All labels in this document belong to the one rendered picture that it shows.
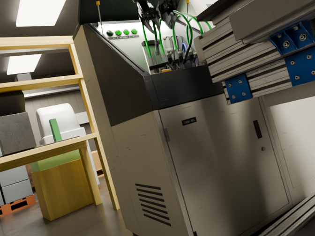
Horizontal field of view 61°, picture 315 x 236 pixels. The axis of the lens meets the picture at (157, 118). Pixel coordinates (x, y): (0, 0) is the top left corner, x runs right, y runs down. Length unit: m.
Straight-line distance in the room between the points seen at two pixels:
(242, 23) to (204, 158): 0.72
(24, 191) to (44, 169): 1.72
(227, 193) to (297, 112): 0.75
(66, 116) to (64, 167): 1.16
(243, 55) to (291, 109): 0.97
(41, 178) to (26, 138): 0.79
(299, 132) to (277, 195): 0.43
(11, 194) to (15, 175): 0.30
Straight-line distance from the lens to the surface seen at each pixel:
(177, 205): 1.23
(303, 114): 1.89
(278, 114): 1.70
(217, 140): 1.34
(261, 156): 1.55
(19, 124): 2.69
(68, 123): 4.29
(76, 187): 3.45
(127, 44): 1.84
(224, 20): 0.93
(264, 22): 0.70
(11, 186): 5.01
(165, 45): 1.97
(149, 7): 1.36
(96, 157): 5.61
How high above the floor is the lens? 0.73
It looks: 1 degrees up
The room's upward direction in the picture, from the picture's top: 16 degrees counter-clockwise
